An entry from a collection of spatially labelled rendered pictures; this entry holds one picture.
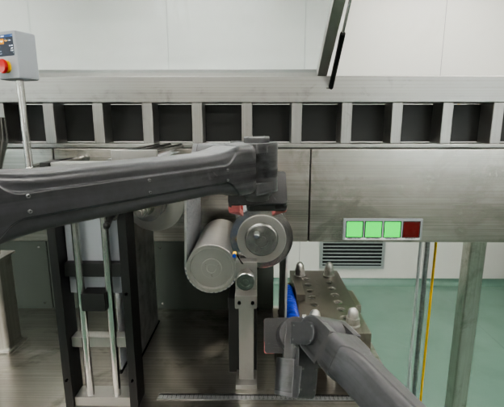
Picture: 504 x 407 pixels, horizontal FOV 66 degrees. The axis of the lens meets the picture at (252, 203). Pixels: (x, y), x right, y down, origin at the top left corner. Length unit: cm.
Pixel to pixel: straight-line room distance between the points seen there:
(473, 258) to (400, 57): 245
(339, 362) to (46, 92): 112
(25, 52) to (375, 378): 93
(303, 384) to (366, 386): 14
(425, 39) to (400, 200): 270
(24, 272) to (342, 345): 115
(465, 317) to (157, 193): 148
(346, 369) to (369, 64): 328
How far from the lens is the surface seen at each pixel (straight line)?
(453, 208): 137
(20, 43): 103
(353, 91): 124
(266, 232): 89
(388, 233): 131
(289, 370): 69
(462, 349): 179
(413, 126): 137
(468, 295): 169
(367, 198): 127
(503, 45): 416
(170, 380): 105
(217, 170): 44
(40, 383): 115
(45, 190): 34
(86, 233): 88
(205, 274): 94
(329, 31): 112
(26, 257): 149
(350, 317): 100
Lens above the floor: 151
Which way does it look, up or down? 11 degrees down
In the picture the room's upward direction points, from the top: straight up
